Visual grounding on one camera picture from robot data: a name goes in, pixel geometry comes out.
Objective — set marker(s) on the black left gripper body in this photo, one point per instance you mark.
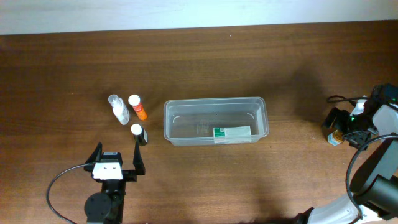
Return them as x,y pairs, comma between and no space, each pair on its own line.
127,175

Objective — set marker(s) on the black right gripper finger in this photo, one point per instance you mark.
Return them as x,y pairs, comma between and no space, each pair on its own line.
332,120
357,139

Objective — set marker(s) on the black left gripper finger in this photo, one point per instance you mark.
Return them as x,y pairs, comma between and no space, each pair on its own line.
96,155
137,161

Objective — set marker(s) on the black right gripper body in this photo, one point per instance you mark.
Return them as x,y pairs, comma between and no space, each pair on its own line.
359,122

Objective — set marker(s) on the small jar gold lid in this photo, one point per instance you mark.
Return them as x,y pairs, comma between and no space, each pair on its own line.
335,138

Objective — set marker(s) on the white green medicine box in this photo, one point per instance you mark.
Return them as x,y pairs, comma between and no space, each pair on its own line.
233,135

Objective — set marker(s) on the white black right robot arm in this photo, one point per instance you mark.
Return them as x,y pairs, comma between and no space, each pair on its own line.
371,183

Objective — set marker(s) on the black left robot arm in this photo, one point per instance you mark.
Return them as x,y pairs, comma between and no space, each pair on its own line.
107,205

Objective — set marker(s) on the clear plastic container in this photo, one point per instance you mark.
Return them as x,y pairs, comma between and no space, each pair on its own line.
191,122

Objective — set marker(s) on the dark bottle white cap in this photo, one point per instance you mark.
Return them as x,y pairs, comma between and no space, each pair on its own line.
140,134

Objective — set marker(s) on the white spray bottle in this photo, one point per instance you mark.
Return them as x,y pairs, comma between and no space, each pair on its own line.
119,109

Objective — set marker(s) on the orange tablet tube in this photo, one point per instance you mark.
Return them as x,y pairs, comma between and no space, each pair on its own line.
135,102

